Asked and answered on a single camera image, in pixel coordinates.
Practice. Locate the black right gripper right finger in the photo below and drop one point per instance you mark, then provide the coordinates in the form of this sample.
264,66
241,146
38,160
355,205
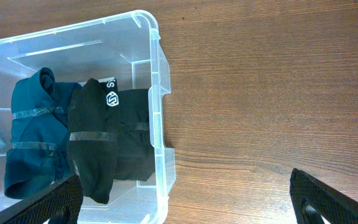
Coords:
316,202

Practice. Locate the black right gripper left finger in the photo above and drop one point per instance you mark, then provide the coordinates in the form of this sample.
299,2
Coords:
58,203

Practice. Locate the dark blue garment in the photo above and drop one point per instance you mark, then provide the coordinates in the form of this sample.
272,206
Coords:
38,156

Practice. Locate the black garment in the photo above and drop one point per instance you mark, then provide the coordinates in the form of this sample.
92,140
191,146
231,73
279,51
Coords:
93,133
136,156

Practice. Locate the clear plastic storage container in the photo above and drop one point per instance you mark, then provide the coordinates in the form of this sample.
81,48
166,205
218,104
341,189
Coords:
126,47

